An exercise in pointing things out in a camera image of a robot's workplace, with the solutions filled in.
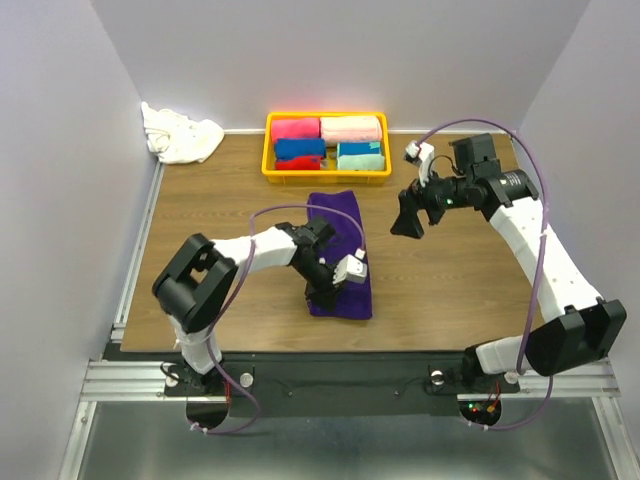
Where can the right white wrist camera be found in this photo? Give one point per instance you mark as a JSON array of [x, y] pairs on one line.
[[420, 155]]

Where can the hot pink rolled towel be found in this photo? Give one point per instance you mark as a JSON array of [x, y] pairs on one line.
[[295, 128]]

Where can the white crumpled towel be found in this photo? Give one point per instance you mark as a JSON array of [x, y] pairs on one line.
[[176, 139]]

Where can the blue rolled towel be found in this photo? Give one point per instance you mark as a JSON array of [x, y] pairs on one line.
[[290, 148]]

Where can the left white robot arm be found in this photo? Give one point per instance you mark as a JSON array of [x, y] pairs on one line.
[[193, 288]]

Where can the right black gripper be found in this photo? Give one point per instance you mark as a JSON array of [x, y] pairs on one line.
[[411, 199]]

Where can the light pink rolled towel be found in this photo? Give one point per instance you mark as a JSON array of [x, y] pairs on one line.
[[349, 129]]

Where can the purple towel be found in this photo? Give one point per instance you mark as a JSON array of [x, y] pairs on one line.
[[354, 302]]

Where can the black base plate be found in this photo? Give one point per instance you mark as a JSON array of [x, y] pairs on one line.
[[269, 385]]

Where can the red rolled towel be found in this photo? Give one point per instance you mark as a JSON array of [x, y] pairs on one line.
[[300, 163]]

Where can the teal mint rolled towel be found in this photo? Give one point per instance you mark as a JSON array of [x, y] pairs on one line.
[[360, 156]]

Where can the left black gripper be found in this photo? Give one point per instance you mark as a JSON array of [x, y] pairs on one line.
[[325, 295]]

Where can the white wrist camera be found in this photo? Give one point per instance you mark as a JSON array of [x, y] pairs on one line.
[[352, 270], [420, 155]]

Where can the aluminium frame rail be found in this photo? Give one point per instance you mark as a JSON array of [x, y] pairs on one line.
[[119, 381]]

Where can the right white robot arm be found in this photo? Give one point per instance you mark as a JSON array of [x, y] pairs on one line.
[[580, 325]]

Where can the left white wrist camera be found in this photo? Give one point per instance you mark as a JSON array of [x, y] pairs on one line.
[[352, 270]]

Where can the yellow plastic basket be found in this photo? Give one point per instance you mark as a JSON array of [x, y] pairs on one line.
[[329, 174]]

